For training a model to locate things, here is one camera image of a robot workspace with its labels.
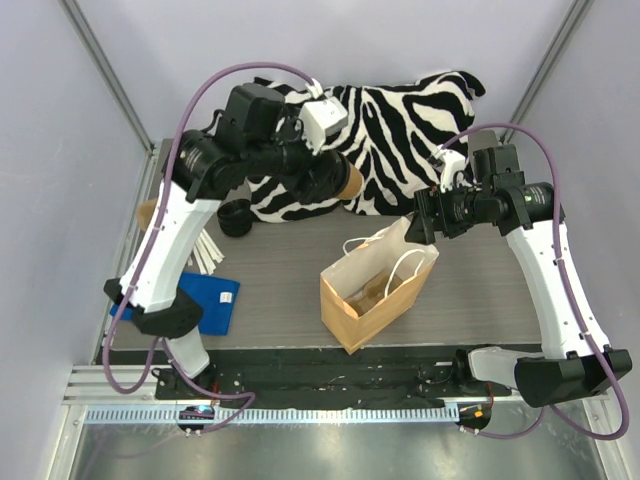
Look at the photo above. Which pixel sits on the aluminium frame rail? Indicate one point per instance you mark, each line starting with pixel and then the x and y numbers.
pixel 87 385

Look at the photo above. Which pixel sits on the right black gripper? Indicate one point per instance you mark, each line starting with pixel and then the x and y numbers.
pixel 428 213

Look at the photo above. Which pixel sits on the stack of black lids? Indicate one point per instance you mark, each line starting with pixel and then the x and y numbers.
pixel 235 218

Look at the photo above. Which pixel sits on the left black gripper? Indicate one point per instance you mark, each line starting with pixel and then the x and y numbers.
pixel 320 176

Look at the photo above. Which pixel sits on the single cardboard cup carrier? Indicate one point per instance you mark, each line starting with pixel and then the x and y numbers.
pixel 368 297

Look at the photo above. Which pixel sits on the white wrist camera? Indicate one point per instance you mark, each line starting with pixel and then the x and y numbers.
pixel 321 119
pixel 451 163

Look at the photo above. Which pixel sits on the blue folded cloth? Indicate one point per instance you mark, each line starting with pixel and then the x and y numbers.
pixel 203 302

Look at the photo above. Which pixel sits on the white paper straws bundle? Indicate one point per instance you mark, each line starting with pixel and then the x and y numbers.
pixel 205 255

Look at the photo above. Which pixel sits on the brown paper takeout bag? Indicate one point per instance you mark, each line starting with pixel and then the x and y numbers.
pixel 383 254

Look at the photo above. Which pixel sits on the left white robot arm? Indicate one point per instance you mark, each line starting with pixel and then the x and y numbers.
pixel 186 203

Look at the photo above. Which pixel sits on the brown paper coffee cup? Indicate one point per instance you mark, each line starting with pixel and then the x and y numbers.
pixel 352 185

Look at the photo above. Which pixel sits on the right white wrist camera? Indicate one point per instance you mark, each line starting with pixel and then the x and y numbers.
pixel 451 163

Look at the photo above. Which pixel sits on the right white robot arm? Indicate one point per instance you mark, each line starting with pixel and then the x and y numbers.
pixel 576 359

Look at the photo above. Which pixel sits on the white slotted cable duct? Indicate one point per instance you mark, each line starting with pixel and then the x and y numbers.
pixel 183 414

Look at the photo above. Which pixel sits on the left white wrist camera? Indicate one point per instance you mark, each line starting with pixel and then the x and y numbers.
pixel 321 119

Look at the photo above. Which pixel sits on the zebra print pillow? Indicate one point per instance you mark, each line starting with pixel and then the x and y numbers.
pixel 392 134

